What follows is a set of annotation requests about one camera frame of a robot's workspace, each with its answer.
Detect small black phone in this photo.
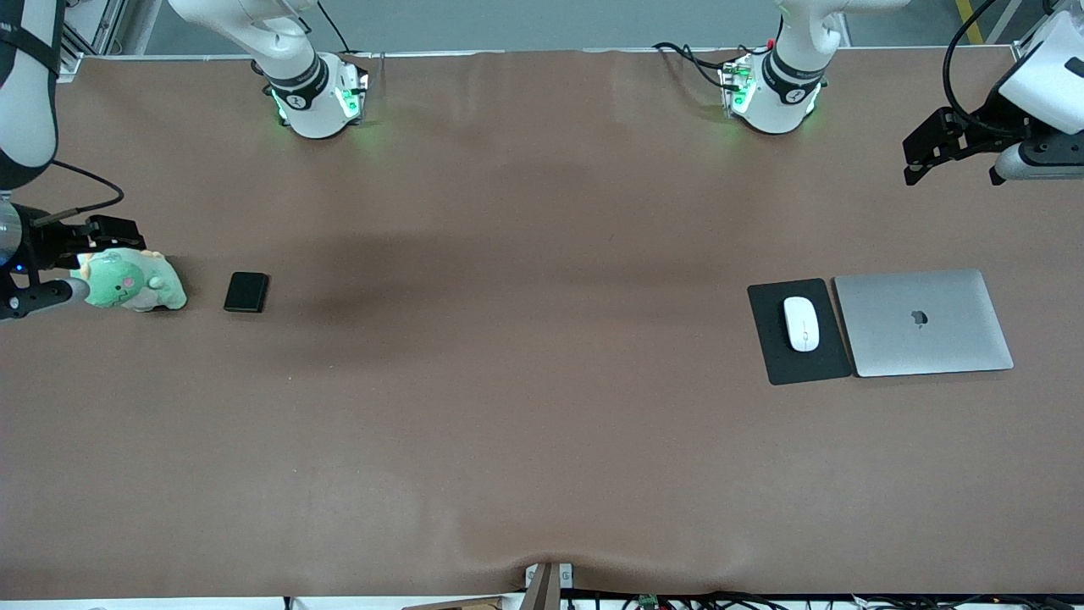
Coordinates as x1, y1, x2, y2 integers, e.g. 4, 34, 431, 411
223, 271, 270, 314

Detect white computer mouse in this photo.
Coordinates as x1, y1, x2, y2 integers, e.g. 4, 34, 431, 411
783, 296, 821, 352

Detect black mouse pad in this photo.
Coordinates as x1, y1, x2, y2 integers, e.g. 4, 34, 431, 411
746, 276, 853, 385

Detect green dinosaur plush toy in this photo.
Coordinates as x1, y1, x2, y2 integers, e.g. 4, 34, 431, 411
69, 247, 189, 313

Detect silver closed laptop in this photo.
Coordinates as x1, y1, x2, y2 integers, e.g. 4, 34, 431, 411
833, 269, 1015, 379

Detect brown table cover mat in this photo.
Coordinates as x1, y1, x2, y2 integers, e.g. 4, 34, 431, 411
0, 47, 1084, 598

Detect aluminium frame profile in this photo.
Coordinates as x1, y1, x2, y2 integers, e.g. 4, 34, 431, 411
1012, 0, 1084, 60
61, 0, 128, 77

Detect black left base cables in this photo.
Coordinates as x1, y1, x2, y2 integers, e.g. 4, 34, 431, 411
652, 17, 776, 90

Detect black right base cable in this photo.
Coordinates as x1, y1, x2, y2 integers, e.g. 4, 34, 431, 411
318, 0, 353, 53

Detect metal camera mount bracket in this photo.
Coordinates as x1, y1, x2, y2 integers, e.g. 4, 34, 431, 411
523, 561, 575, 610

